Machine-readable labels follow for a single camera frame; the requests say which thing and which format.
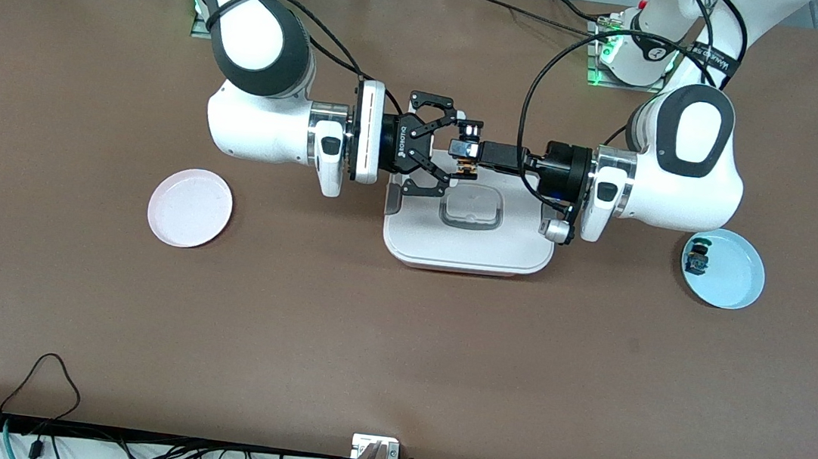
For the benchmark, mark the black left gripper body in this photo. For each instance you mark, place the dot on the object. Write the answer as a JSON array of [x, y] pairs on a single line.
[[566, 168]]

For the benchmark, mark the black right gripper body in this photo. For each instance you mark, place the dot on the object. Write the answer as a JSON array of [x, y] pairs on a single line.
[[404, 149]]

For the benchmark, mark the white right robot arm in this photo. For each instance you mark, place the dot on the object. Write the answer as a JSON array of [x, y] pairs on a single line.
[[253, 122]]

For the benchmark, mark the white lunch box grey clips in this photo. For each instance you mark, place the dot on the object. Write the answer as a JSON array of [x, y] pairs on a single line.
[[466, 247]]

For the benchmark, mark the light blue round plate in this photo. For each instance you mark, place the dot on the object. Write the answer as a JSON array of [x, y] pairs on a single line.
[[734, 279]]

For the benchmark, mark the pink round plate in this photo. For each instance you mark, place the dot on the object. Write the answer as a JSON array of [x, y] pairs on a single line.
[[187, 210]]

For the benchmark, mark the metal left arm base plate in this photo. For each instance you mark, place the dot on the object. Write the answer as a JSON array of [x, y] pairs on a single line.
[[598, 80]]

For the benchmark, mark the green and blue switch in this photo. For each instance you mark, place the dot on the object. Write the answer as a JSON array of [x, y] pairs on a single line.
[[697, 261]]

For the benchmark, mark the small white mount block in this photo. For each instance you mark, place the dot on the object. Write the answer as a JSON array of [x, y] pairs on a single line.
[[363, 445]]

